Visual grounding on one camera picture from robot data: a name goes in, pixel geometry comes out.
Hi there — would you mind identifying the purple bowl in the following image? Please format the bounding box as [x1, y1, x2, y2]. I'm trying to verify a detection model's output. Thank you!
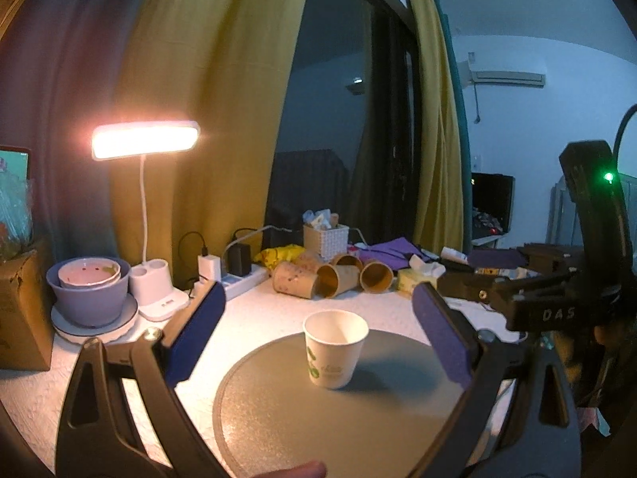
[46, 258, 133, 328]

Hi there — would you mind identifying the person's left hand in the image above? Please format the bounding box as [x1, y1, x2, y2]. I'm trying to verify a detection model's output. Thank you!
[266, 460, 328, 478]

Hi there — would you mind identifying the white paper cup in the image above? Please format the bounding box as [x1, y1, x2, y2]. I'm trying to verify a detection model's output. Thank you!
[303, 310, 369, 390]

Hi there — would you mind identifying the white air conditioner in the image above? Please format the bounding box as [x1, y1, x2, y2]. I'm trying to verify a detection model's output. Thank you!
[470, 62, 547, 90]

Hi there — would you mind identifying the white desk lamp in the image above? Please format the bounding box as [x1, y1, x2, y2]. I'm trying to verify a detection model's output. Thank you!
[91, 120, 201, 322]

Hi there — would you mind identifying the purple cloth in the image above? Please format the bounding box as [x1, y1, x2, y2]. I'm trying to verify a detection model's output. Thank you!
[354, 238, 425, 270]

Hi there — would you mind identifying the black charger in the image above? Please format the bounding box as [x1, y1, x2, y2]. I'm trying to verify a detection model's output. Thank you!
[228, 244, 252, 277]

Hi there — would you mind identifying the yellow plastic bag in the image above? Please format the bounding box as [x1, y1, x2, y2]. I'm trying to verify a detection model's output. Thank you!
[254, 245, 307, 270]

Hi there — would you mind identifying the dark glass sliding door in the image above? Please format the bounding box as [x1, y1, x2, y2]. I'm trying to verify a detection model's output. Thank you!
[264, 0, 420, 260]

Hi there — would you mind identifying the white charger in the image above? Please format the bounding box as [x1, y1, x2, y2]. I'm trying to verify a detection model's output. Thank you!
[197, 254, 221, 284]

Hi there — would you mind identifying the round grey mat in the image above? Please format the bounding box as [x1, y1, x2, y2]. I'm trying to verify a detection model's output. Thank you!
[213, 329, 473, 478]

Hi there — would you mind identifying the clear plastic bag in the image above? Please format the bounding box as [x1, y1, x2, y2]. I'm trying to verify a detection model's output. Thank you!
[0, 147, 37, 261]

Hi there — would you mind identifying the brown paper cup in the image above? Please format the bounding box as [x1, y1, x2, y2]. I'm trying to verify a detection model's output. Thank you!
[316, 264, 360, 300]
[272, 260, 319, 300]
[331, 253, 364, 272]
[359, 260, 397, 294]

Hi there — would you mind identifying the white woven basket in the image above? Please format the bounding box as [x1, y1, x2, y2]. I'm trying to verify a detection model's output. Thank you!
[303, 223, 350, 263]

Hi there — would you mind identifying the yellow tissue box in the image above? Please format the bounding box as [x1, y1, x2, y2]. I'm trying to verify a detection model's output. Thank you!
[397, 254, 447, 294]

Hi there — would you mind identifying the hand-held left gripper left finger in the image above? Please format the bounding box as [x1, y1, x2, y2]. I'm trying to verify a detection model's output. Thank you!
[55, 281, 240, 478]

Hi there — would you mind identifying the cardboard box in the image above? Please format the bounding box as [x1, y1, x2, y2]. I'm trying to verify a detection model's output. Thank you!
[0, 239, 55, 372]

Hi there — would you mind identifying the black monitor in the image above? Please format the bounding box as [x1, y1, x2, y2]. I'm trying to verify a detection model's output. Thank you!
[471, 172, 515, 236]

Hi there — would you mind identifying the white power strip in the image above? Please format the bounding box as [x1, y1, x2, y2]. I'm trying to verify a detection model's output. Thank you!
[191, 264, 270, 302]

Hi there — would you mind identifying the black cable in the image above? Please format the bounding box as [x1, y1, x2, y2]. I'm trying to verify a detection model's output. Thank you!
[615, 104, 637, 176]

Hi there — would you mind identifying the pink and white bowl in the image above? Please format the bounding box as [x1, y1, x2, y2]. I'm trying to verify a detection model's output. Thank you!
[58, 257, 121, 290]

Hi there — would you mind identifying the purple plate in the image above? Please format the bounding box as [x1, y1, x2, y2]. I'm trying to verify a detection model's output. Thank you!
[51, 293, 139, 337]

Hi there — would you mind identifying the teal curtain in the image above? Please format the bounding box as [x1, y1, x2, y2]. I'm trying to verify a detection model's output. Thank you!
[432, 0, 473, 255]

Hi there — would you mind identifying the yellow curtain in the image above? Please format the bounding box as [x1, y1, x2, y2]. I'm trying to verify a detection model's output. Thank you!
[403, 0, 466, 256]
[109, 0, 315, 272]

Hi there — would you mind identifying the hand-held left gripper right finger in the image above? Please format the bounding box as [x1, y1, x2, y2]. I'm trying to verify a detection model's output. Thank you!
[412, 281, 583, 478]

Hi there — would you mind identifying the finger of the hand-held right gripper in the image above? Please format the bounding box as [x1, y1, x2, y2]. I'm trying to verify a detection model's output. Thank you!
[468, 243, 584, 276]
[438, 273, 516, 310]

